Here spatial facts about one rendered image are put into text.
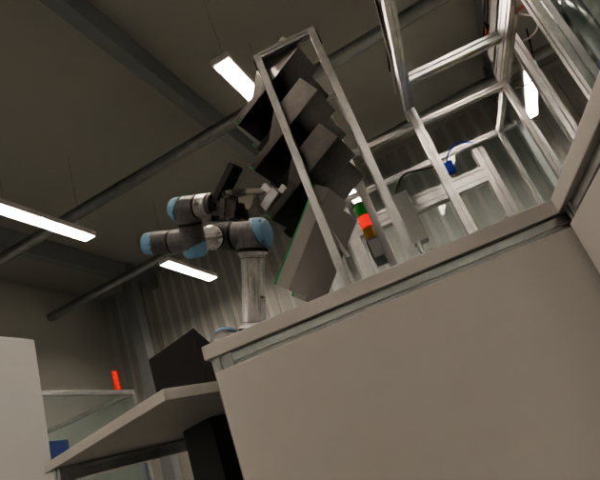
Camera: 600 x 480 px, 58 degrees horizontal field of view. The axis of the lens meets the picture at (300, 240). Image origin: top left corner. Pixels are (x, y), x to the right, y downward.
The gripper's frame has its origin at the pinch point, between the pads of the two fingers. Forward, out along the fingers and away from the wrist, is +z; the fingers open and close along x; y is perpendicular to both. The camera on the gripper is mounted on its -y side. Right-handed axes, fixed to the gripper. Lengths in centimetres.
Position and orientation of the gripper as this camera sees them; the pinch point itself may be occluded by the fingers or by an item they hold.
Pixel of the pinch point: (267, 191)
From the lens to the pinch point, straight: 153.3
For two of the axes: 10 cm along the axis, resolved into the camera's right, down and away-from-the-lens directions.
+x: -5.2, -1.1, -8.5
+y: -0.2, 9.9, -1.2
